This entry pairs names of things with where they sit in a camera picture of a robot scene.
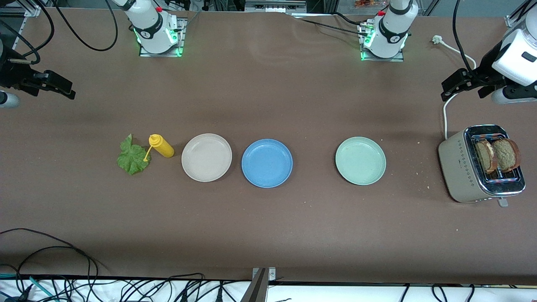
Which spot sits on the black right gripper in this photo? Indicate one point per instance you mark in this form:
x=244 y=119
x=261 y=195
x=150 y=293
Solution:
x=12 y=74

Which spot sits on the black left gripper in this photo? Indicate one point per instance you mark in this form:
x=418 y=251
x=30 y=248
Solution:
x=483 y=69

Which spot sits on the brown bread slice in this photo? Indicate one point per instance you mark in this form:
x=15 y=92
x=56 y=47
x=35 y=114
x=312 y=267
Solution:
x=505 y=155
x=486 y=157

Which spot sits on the green lettuce leaf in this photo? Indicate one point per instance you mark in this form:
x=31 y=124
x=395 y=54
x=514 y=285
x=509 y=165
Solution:
x=132 y=159

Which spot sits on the yellow squeeze bottle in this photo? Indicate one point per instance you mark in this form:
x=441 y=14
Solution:
x=163 y=147

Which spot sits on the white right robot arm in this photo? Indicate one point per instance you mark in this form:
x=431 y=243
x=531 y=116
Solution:
x=151 y=25

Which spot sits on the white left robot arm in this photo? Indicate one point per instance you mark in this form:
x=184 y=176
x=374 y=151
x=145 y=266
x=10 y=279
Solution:
x=392 y=31

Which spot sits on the mint green plate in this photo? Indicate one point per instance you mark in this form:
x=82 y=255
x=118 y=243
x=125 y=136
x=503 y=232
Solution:
x=361 y=161

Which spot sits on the beige plate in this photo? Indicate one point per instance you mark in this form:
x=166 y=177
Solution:
x=206 y=157

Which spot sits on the blue plate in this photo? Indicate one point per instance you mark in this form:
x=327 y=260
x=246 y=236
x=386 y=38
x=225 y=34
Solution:
x=267 y=163

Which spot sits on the beige chrome toaster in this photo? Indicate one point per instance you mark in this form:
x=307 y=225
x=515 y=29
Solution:
x=457 y=167

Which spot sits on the orange packet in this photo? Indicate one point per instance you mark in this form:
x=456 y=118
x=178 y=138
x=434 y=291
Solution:
x=365 y=3

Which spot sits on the grey metal box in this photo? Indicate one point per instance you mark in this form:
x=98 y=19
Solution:
x=272 y=6

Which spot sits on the aluminium frame profile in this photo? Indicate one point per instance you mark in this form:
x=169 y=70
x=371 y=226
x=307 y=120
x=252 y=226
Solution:
x=512 y=21
x=12 y=11

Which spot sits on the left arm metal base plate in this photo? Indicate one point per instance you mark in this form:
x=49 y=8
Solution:
x=381 y=59

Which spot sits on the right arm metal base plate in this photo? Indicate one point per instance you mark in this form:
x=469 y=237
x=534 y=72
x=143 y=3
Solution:
x=181 y=44

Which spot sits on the grey aluminium bracket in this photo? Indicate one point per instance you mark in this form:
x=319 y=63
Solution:
x=256 y=291

